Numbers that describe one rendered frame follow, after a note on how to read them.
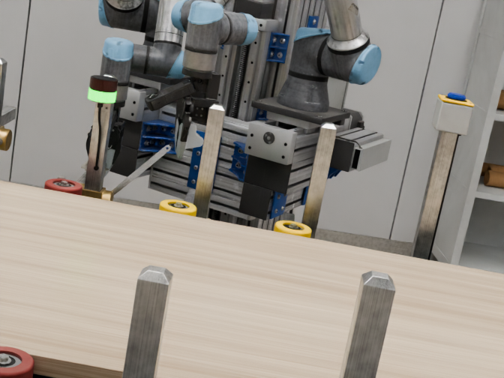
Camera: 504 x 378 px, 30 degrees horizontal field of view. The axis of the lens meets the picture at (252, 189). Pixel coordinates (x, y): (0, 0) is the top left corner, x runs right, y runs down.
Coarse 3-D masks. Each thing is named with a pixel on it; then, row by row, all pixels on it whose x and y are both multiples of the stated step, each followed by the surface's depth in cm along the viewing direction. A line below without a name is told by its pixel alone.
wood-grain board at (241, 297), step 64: (0, 192) 190; (0, 256) 156; (64, 256) 162; (128, 256) 167; (192, 256) 173; (256, 256) 180; (320, 256) 186; (384, 256) 194; (0, 320) 133; (64, 320) 137; (128, 320) 141; (192, 320) 145; (256, 320) 150; (320, 320) 154; (448, 320) 165
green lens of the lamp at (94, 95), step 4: (88, 88) 204; (88, 92) 203; (92, 92) 202; (96, 92) 202; (100, 92) 201; (104, 92) 202; (88, 96) 203; (92, 96) 202; (96, 96) 202; (100, 96) 202; (104, 96) 202; (108, 96) 202; (112, 96) 203; (96, 100) 202; (100, 100) 202; (104, 100) 202; (108, 100) 202; (112, 100) 203
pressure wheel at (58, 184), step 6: (48, 180) 202; (54, 180) 203; (60, 180) 203; (66, 180) 204; (48, 186) 199; (54, 186) 198; (60, 186) 199; (66, 186) 201; (72, 186) 202; (78, 186) 201; (66, 192) 198; (72, 192) 199; (78, 192) 200
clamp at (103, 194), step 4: (84, 184) 216; (104, 188) 216; (84, 192) 213; (88, 192) 213; (92, 192) 213; (96, 192) 213; (100, 192) 213; (104, 192) 214; (108, 192) 214; (112, 192) 215; (88, 196) 213; (92, 196) 213; (96, 196) 213; (100, 196) 213; (104, 196) 213; (108, 196) 213; (112, 196) 217; (108, 200) 213; (112, 200) 218
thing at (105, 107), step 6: (96, 78) 201; (102, 78) 202; (108, 78) 204; (114, 78) 205; (96, 90) 202; (96, 102) 203; (96, 108) 208; (102, 108) 208; (108, 108) 208; (96, 162) 211; (96, 168) 211
